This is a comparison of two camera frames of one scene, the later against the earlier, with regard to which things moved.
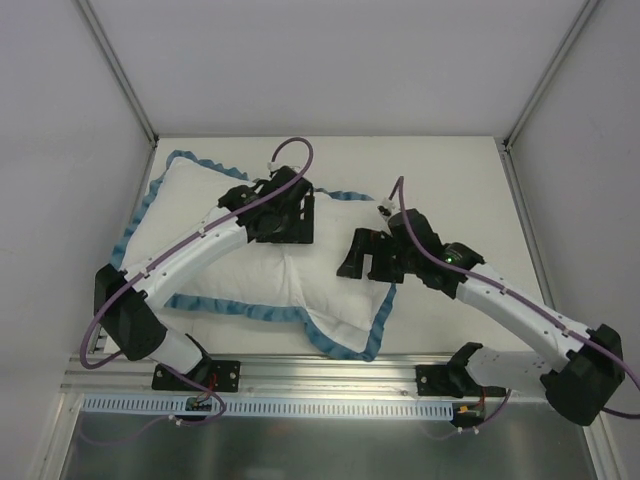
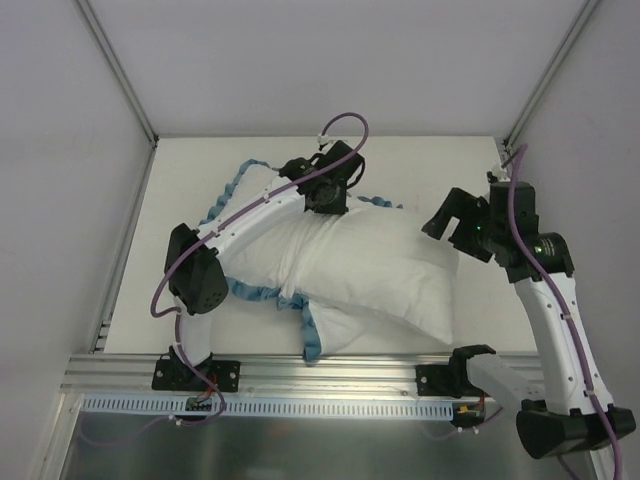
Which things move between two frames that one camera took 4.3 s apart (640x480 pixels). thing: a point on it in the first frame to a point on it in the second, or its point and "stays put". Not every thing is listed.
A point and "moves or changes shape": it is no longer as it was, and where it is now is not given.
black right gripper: x=382 y=256 to x=460 y=223
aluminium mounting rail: x=249 y=375 stays put
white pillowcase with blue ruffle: x=349 y=312 moves or changes shape
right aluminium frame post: x=566 y=43 stays put
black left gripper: x=293 y=232 to x=297 y=167
